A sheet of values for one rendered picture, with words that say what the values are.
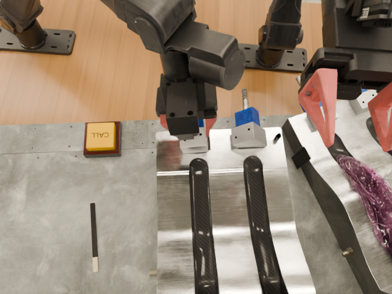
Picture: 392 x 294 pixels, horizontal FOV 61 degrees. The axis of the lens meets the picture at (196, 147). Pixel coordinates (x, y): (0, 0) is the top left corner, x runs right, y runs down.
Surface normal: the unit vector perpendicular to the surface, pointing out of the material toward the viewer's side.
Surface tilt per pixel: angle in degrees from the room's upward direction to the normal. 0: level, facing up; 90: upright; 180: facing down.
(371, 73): 92
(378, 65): 2
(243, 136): 40
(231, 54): 71
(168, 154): 0
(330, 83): 23
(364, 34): 2
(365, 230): 16
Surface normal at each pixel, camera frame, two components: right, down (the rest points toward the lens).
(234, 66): 0.80, 0.38
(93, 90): 0.04, -0.35
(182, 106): -0.11, -0.65
